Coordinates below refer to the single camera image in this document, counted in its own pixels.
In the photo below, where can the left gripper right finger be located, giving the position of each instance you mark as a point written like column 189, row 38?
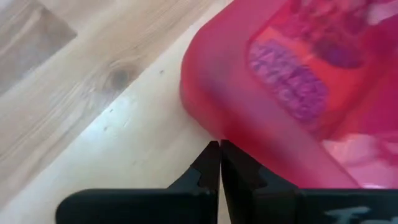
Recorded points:
column 280, row 208

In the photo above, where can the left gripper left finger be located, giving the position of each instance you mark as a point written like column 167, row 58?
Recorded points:
column 155, row 208

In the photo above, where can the crayon box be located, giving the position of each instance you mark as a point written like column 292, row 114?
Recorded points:
column 289, row 84

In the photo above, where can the red translucent pencil box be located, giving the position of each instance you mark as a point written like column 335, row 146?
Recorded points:
column 224, row 93

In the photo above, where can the blue eraser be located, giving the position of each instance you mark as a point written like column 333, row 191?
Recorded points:
column 339, row 56

